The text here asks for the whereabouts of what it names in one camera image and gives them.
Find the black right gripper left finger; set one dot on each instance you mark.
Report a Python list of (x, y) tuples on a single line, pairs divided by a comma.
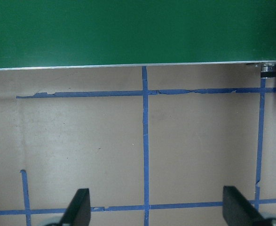
[(78, 212)]

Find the green conveyor belt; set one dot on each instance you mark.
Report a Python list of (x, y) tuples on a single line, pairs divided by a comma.
[(38, 34)]

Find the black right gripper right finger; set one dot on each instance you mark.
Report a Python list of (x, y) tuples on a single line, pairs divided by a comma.
[(237, 210)]

